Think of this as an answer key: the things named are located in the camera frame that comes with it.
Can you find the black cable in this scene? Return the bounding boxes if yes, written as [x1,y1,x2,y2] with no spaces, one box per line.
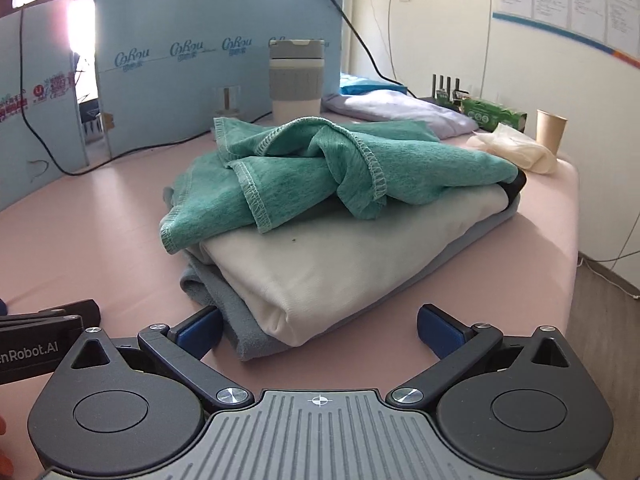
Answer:
[220,0,421,98]
[19,10,216,176]

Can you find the white black-trimmed polo shirt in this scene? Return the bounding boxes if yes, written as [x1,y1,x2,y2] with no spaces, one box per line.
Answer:
[200,167,528,346]

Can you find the taped light blue cardboard box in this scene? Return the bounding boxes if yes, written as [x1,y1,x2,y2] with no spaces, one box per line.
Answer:
[0,0,91,211]

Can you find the blue plastic bag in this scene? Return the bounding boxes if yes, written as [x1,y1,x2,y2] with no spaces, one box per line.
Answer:
[340,72,408,96]

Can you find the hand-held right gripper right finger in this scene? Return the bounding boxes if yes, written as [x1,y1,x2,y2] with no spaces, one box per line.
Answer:
[385,304,573,406]

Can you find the black wifi router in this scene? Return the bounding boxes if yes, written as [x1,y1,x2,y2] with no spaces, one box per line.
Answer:
[417,74,471,106]

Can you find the white grey-sleeved tumbler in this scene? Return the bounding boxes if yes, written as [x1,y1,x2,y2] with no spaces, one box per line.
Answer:
[269,39,326,123]

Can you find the brown paper cup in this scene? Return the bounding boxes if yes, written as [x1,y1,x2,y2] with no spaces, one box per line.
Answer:
[536,109,568,156]

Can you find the blue-grey fleece garment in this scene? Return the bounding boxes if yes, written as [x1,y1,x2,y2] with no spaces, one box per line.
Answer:
[179,195,521,362]

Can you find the green cloth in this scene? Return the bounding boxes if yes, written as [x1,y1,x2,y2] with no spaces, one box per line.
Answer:
[160,116,518,253]

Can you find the white cable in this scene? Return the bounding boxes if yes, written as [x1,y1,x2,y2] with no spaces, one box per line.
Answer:
[577,200,640,301]

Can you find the green packet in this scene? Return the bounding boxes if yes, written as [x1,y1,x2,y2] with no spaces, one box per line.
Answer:
[460,97,528,131]

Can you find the lavender folded cloth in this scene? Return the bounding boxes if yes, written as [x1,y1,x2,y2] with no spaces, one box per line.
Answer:
[322,91,481,137]

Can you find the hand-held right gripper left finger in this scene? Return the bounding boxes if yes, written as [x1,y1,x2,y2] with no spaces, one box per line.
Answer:
[70,305,253,408]

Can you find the person's left hand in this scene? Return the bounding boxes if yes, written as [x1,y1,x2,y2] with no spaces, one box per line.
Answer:
[0,416,16,480]

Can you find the white power adapter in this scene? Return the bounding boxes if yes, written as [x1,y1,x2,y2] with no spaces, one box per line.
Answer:
[214,86,243,133]

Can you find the white wall poster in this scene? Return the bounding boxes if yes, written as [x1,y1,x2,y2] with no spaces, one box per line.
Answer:
[492,0,640,68]

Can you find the plain light blue cardboard box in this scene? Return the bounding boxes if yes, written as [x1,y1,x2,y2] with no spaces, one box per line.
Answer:
[92,0,346,153]

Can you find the crumpled white plastic bag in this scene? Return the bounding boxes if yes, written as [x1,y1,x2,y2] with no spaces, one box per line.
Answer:
[470,122,557,175]

